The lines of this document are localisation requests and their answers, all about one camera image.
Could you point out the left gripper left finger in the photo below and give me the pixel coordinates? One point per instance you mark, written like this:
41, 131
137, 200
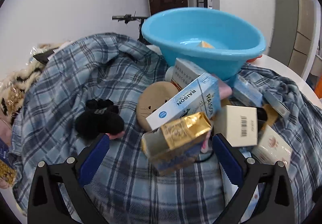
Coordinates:
46, 203

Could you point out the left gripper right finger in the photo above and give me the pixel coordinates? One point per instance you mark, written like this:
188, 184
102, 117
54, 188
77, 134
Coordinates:
275, 204

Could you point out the gold blue cigarette carton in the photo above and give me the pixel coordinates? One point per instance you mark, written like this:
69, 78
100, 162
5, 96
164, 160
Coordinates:
176, 144

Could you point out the light blue Raison box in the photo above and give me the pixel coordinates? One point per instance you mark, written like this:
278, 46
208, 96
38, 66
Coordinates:
201, 95

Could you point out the white box paw print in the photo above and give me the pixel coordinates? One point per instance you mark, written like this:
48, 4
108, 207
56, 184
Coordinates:
272, 148

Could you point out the blue plaid cloth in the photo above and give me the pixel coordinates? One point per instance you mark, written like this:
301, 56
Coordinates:
126, 188

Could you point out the cream barcode box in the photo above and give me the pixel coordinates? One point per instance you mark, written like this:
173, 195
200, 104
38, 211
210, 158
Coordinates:
238, 125

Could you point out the grey blue barcode box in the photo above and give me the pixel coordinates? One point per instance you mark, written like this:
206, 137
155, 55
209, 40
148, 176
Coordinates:
277, 105

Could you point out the black fluffy plush toy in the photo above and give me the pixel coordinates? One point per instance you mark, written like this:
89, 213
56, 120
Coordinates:
100, 116

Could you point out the black white furry fabric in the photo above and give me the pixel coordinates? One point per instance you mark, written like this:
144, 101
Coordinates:
15, 86

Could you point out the pale blue patterned box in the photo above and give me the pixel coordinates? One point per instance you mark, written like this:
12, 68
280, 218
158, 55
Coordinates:
246, 93

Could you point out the tan round cat plush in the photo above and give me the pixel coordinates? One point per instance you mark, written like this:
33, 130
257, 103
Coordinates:
152, 98

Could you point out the white grey text box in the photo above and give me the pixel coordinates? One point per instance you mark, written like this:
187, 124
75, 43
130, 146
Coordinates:
184, 72

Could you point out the blue plastic basin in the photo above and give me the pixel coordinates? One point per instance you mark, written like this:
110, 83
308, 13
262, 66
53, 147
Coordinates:
177, 33

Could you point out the grey beige refrigerator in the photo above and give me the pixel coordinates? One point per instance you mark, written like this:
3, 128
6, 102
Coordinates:
292, 33

